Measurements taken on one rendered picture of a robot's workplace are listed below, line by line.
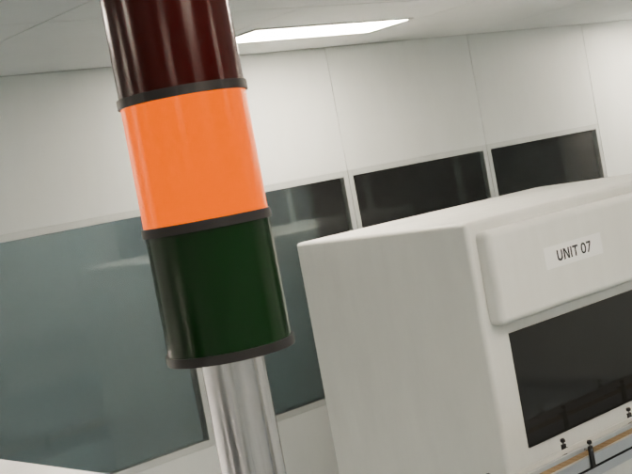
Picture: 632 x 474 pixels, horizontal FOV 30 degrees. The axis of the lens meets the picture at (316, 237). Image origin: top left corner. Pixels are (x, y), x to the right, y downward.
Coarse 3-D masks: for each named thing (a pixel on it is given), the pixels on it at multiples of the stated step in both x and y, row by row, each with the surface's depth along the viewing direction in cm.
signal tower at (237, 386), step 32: (160, 96) 43; (192, 224) 43; (224, 224) 43; (256, 352) 44; (224, 384) 45; (256, 384) 45; (224, 416) 45; (256, 416) 45; (224, 448) 45; (256, 448) 45
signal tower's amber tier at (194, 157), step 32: (192, 96) 43; (224, 96) 44; (128, 128) 44; (160, 128) 43; (192, 128) 43; (224, 128) 44; (160, 160) 43; (192, 160) 43; (224, 160) 44; (256, 160) 45; (160, 192) 44; (192, 192) 43; (224, 192) 44; (256, 192) 45; (160, 224) 44
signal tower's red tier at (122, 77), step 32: (128, 0) 43; (160, 0) 43; (192, 0) 43; (224, 0) 44; (128, 32) 43; (160, 32) 43; (192, 32) 43; (224, 32) 44; (128, 64) 44; (160, 64) 43; (192, 64) 43; (224, 64) 44; (128, 96) 44
